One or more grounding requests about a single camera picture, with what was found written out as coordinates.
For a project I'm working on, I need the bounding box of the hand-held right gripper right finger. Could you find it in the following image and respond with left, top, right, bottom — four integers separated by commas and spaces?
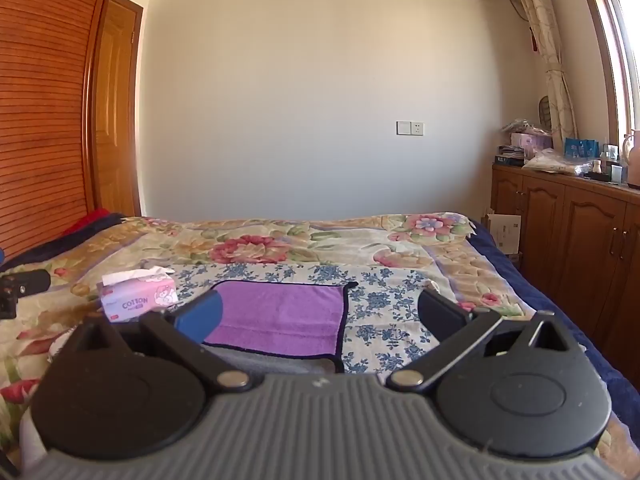
387, 287, 574, 394

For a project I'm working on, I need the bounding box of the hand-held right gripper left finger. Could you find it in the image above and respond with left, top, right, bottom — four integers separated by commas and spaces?
67, 290, 252, 394

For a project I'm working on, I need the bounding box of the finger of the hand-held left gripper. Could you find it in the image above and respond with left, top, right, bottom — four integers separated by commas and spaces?
0, 269, 51, 319

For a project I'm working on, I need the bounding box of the purple towel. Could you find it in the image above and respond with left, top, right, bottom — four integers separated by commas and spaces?
204, 280, 359, 362

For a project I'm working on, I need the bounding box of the dark blue cloth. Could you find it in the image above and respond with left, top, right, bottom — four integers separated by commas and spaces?
0, 212, 127, 267

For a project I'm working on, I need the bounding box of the pink tissue pack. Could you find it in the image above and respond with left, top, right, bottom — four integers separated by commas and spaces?
100, 267, 179, 322

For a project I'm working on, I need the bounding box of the grey towel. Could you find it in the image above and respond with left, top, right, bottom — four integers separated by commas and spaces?
214, 345, 346, 376

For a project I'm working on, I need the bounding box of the red cloth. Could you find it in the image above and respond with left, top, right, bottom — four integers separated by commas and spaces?
62, 207, 112, 236

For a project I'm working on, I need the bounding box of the cardboard box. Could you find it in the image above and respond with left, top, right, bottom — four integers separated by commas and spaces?
486, 211, 524, 257

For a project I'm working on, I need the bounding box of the floral bed blanket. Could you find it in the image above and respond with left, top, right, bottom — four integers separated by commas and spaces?
0, 212, 537, 461

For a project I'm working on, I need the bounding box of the navy blue bed sheet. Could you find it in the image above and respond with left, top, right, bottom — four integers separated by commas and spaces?
469, 217, 640, 443

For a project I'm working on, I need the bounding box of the wooden cabinet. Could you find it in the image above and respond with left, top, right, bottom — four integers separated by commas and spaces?
490, 161, 640, 363

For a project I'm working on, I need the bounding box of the wooden louvred wardrobe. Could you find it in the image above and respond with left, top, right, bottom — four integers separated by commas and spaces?
0, 0, 122, 262

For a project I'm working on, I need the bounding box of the stack of books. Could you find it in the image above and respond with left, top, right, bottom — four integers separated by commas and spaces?
494, 144, 527, 167

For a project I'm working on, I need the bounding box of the clear plastic bag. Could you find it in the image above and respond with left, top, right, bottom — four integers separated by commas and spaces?
522, 148, 592, 177

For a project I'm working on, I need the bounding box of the wooden door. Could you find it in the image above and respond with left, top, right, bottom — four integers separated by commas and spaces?
94, 0, 146, 218

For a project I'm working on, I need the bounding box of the pink box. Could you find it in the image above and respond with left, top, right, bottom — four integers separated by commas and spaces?
510, 132, 553, 152

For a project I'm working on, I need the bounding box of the blue box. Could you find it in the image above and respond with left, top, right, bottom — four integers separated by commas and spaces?
563, 137, 600, 161

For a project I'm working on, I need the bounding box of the pink thermos jug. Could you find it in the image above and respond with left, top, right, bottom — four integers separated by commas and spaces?
624, 129, 640, 187

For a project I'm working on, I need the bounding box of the patterned beige curtain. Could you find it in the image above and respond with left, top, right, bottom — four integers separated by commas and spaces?
504, 0, 581, 150

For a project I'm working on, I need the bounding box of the wooden framed window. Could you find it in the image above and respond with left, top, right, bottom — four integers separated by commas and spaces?
574, 0, 640, 148

